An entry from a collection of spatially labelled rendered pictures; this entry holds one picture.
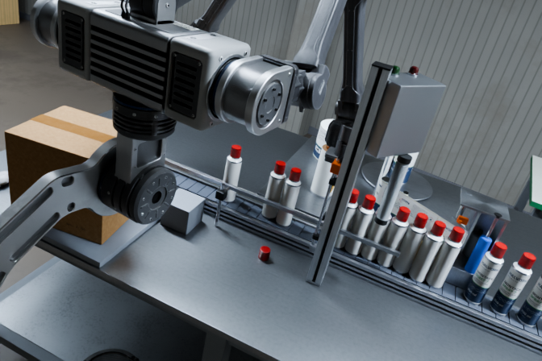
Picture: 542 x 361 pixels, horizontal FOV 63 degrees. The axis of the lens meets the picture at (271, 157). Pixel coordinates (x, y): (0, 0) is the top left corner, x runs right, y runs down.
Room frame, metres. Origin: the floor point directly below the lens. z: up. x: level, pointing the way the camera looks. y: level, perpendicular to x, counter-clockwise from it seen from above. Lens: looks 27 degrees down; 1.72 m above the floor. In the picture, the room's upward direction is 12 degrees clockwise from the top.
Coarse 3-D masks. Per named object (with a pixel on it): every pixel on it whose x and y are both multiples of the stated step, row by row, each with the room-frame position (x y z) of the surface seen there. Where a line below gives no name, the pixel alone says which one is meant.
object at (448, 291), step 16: (176, 176) 1.36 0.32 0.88; (192, 192) 1.28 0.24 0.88; (208, 192) 1.31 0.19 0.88; (240, 208) 1.25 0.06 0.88; (256, 208) 1.27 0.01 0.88; (272, 224) 1.20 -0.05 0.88; (304, 224) 1.24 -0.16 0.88; (352, 256) 1.12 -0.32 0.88; (432, 288) 1.05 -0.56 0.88; (448, 288) 1.07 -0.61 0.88; (464, 304) 1.01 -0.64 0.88; (512, 320) 0.99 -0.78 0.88
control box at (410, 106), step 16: (400, 80) 1.03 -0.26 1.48; (416, 80) 1.07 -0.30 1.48; (432, 80) 1.11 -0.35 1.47; (384, 96) 1.01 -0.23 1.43; (400, 96) 0.99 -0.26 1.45; (416, 96) 1.03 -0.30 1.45; (432, 96) 1.06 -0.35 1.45; (384, 112) 1.00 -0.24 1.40; (400, 112) 1.00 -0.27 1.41; (416, 112) 1.04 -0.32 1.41; (432, 112) 1.08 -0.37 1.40; (384, 128) 0.99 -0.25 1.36; (400, 128) 1.02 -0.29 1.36; (416, 128) 1.05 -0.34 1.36; (368, 144) 1.01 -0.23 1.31; (384, 144) 0.99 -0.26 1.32; (400, 144) 1.03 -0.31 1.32; (416, 144) 1.07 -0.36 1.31
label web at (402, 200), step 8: (384, 184) 1.31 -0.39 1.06; (376, 192) 1.34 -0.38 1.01; (384, 192) 1.31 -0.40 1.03; (400, 192) 1.27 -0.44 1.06; (376, 200) 1.32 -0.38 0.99; (400, 200) 1.26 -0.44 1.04; (408, 200) 1.24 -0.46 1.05; (376, 208) 1.31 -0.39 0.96; (408, 208) 1.24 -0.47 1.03; (416, 208) 1.22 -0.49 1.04; (424, 208) 1.20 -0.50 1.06; (392, 216) 1.27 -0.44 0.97; (432, 216) 1.18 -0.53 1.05; (432, 224) 1.17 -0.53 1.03; (448, 224) 1.14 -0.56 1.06; (448, 232) 1.13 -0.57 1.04; (464, 240) 1.10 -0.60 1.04
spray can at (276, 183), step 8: (280, 160) 1.26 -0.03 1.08; (280, 168) 1.23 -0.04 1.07; (272, 176) 1.23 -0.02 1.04; (280, 176) 1.23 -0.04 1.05; (272, 184) 1.23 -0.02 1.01; (280, 184) 1.22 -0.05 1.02; (272, 192) 1.22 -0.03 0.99; (280, 192) 1.23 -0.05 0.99; (272, 200) 1.22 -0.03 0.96; (264, 208) 1.23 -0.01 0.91; (272, 208) 1.22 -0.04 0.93; (264, 216) 1.23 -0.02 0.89; (272, 216) 1.22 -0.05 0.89
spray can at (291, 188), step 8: (296, 168) 1.23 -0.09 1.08; (296, 176) 1.21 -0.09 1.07; (288, 184) 1.20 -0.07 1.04; (296, 184) 1.20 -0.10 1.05; (288, 192) 1.20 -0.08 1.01; (296, 192) 1.20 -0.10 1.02; (288, 200) 1.20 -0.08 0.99; (296, 200) 1.21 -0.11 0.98; (280, 216) 1.20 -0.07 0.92; (288, 216) 1.20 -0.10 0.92; (280, 224) 1.20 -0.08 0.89; (288, 224) 1.20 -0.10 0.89
